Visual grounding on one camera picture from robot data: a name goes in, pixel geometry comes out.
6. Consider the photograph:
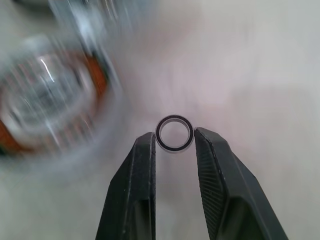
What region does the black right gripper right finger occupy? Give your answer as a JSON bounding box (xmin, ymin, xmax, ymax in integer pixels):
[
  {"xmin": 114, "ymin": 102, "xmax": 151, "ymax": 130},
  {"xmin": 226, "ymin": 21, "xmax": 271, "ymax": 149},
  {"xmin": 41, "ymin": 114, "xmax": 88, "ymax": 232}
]
[{"xmin": 193, "ymin": 126, "xmax": 290, "ymax": 240}]

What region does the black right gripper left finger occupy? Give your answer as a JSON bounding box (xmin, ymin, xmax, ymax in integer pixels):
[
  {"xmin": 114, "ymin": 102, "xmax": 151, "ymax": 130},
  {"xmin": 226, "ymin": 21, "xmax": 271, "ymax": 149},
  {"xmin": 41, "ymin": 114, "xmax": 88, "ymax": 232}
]
[{"xmin": 94, "ymin": 131, "xmax": 157, "ymax": 240}]

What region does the small silver bearing ring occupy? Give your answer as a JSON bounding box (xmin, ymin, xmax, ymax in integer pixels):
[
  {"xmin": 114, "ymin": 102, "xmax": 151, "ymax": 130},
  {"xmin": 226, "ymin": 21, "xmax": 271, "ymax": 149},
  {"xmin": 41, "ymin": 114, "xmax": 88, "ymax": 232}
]
[{"xmin": 154, "ymin": 114, "xmax": 195, "ymax": 153}]

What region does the grey tape roll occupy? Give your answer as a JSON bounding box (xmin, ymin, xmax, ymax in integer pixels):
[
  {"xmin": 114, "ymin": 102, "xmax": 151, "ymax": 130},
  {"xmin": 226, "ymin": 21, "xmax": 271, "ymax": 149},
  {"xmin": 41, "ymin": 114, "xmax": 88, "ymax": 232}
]
[{"xmin": 0, "ymin": 34, "xmax": 118, "ymax": 161}]

